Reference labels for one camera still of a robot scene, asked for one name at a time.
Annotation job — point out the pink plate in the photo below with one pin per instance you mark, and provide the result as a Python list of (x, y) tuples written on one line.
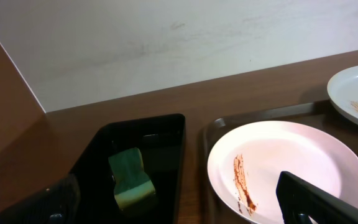
[(244, 166)]

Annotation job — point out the large brown tray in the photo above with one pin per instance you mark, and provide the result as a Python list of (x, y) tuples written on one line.
[(320, 115)]

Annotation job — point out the small black tray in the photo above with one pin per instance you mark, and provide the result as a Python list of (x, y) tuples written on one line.
[(160, 140)]

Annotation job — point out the green and yellow sponge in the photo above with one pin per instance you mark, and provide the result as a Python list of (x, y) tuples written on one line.
[(132, 183)]

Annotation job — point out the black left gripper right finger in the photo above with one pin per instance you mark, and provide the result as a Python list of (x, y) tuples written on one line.
[(302, 202)]

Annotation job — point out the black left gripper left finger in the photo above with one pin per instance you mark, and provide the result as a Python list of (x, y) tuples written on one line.
[(55, 204)]

